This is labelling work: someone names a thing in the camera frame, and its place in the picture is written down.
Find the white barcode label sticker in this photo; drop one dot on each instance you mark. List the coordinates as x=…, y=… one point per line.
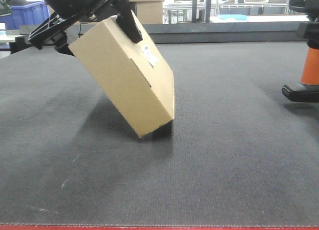
x=152, y=59

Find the blue plastic crate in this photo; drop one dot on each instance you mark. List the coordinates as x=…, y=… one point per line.
x=34, y=13

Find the orange black barcode scanner gun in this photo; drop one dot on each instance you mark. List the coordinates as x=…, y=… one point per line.
x=308, y=91

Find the black vertical post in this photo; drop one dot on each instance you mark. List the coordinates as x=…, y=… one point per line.
x=194, y=11

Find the light blue tray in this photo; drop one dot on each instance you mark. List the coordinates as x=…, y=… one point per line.
x=235, y=17

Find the dark grey table mat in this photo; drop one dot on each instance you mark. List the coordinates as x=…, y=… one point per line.
x=237, y=154

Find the red table edge strip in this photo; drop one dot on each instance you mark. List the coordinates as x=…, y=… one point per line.
x=43, y=227

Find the lower printed cardboard box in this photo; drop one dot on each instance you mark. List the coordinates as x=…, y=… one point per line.
x=149, y=12

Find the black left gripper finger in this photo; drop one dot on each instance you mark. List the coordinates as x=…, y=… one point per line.
x=61, y=46
x=126, y=21

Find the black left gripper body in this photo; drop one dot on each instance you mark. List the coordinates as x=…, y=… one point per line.
x=66, y=13

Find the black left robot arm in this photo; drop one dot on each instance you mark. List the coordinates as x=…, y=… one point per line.
x=68, y=12

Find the brown cardboard package box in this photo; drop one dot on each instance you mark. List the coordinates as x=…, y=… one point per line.
x=144, y=95

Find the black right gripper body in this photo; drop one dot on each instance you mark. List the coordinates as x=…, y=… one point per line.
x=305, y=5

